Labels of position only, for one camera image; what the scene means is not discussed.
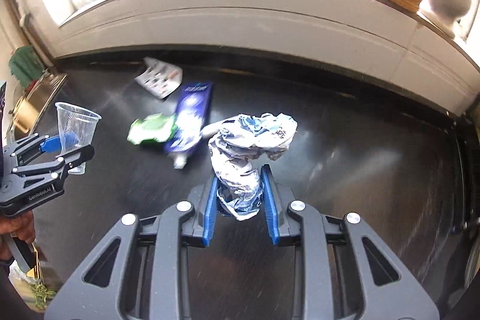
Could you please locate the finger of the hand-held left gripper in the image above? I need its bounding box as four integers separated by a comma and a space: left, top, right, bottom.
5, 133, 77, 163
13, 145, 94, 180

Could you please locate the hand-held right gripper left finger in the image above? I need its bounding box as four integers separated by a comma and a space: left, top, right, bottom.
44, 175, 222, 320

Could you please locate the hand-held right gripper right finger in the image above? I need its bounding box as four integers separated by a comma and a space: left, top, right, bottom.
260, 164, 440, 320

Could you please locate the clear plastic cup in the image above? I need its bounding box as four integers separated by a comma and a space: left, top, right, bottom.
55, 102, 102, 175

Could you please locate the blue white paper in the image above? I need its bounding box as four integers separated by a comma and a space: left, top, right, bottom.
208, 112, 299, 221

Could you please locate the person's left hand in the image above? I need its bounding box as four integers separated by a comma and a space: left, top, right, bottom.
0, 211, 36, 261

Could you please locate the steel sink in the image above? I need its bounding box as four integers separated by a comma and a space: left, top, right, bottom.
7, 70, 68, 141

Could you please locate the green white crumpled packet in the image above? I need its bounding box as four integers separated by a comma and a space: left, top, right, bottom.
127, 112, 177, 146

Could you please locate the green knitted cloth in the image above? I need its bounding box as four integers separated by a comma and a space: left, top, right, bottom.
8, 46, 43, 88

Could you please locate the blue toothpaste tube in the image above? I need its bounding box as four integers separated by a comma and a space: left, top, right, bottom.
164, 81, 214, 169

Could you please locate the silver pill blister pack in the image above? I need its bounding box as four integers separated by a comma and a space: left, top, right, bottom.
134, 57, 184, 100

